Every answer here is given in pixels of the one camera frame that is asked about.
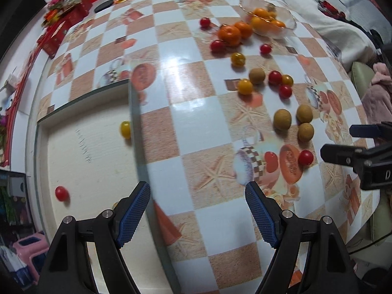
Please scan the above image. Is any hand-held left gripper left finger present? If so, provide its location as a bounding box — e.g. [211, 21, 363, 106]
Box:
[38, 181, 151, 294]

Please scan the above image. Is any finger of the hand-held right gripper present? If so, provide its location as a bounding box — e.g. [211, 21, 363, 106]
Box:
[320, 144, 379, 172]
[349, 122, 392, 144]

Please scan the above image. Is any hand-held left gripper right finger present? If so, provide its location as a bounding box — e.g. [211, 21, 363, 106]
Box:
[245, 181, 362, 294]

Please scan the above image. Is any clear glass bowl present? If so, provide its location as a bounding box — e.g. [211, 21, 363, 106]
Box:
[239, 0, 297, 40]

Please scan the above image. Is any pink cloth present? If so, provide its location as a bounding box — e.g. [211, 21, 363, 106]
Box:
[361, 62, 392, 129]

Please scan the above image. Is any brown longan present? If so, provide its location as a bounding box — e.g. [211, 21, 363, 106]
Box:
[273, 109, 292, 131]
[298, 123, 315, 143]
[249, 68, 266, 85]
[296, 104, 314, 123]

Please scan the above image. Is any green cushion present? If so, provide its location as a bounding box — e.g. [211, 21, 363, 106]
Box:
[351, 61, 377, 98]

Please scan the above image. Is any checkered printed tablecloth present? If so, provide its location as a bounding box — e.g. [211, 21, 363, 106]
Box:
[36, 0, 383, 294]

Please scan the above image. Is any pink plastic stool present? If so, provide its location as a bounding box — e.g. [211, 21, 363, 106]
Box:
[12, 232, 50, 282]

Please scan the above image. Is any white quilt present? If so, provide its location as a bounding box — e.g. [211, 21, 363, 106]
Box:
[266, 0, 378, 72]

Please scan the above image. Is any large orange mandarin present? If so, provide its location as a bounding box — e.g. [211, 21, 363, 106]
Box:
[217, 24, 241, 47]
[234, 21, 253, 40]

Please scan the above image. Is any red gift box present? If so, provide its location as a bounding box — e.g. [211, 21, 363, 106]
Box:
[37, 21, 73, 59]
[44, 0, 101, 29]

